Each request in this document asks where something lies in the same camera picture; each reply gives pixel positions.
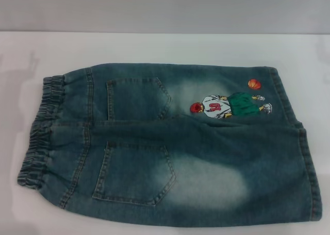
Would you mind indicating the blue denim shorts with print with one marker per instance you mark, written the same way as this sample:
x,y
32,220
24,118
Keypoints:
x,y
206,152

